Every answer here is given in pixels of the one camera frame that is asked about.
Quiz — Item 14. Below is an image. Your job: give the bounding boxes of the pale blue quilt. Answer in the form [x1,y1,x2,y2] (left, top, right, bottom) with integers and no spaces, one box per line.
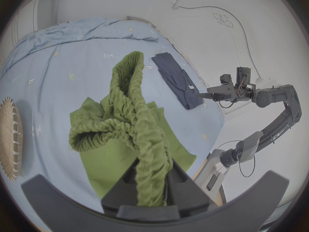
[2,17,158,74]

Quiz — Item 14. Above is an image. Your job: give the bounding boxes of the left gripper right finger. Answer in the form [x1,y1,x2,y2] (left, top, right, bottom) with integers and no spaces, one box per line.
[167,162,209,211]

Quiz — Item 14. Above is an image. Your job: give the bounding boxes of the green shorts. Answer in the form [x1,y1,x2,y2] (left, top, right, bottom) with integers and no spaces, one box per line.
[68,51,197,207]

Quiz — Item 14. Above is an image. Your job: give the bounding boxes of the dark blue garment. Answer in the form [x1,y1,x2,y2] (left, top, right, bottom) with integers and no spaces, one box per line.
[151,52,204,110]

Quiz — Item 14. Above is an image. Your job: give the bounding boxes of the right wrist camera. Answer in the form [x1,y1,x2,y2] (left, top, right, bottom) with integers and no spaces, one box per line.
[219,73,233,85]

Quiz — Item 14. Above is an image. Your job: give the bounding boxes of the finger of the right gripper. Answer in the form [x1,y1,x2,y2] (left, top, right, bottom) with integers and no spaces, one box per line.
[198,92,219,101]
[207,84,229,94]

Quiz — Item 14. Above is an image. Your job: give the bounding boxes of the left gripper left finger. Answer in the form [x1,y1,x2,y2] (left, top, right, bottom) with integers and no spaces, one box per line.
[101,157,139,213]

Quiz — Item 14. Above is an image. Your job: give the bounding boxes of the bed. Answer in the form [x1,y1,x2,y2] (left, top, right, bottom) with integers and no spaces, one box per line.
[0,0,274,227]

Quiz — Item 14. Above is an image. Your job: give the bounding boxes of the white wardrobe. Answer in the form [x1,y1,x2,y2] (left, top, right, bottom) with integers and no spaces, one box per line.
[1,0,39,57]

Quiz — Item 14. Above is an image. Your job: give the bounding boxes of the grey bedside table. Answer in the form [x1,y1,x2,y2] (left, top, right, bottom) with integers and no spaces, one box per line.
[127,15,156,29]

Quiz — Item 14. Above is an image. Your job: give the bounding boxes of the black cable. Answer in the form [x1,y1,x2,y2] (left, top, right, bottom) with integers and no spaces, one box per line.
[216,140,257,178]

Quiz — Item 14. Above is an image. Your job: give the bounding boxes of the round woven basket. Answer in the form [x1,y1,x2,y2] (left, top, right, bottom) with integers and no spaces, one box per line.
[0,97,23,182]

